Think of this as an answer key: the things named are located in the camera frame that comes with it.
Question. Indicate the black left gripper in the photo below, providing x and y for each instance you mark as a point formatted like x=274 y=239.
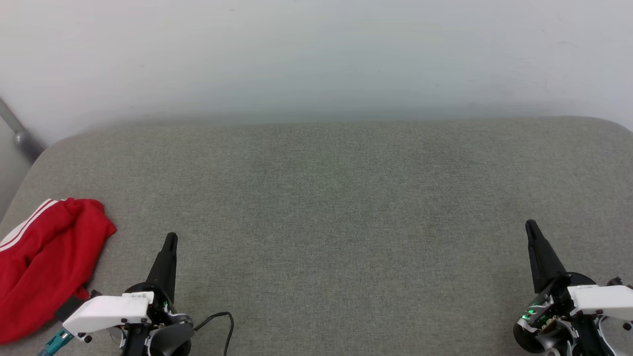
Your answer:
x=159 y=311

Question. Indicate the red sports jersey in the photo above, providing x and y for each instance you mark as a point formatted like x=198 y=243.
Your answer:
x=44 y=257

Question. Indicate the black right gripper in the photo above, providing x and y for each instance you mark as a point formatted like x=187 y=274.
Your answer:
x=546 y=316

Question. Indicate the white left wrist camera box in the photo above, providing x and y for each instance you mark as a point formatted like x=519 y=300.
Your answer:
x=106 y=311

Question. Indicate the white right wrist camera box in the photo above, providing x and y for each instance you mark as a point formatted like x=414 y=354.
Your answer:
x=603 y=299

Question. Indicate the grey wall pipe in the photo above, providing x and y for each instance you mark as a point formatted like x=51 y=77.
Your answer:
x=19 y=134

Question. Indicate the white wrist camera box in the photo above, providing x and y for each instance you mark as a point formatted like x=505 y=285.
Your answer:
x=106 y=311
x=603 y=299

